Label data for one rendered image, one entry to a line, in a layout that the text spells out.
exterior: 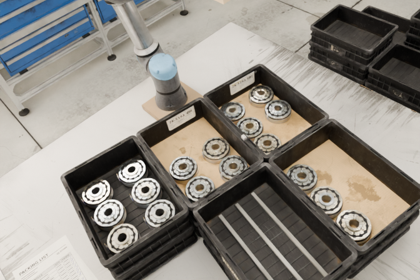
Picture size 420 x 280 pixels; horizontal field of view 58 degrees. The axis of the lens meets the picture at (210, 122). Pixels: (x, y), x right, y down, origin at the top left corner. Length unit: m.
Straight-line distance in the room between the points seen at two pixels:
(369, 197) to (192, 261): 0.63
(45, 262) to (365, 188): 1.15
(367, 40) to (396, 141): 0.96
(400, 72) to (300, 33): 1.12
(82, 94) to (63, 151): 1.39
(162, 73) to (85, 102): 1.54
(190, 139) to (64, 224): 0.58
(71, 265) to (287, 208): 0.78
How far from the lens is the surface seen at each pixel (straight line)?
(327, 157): 1.44
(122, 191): 1.44
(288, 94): 1.54
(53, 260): 1.57
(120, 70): 3.27
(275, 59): 2.00
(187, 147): 1.48
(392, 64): 2.54
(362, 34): 2.55
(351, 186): 1.38
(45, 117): 3.16
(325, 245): 1.27
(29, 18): 3.00
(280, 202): 1.32
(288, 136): 1.48
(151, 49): 1.73
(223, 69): 1.97
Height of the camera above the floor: 1.98
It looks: 48 degrees down
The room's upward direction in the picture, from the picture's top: 11 degrees counter-clockwise
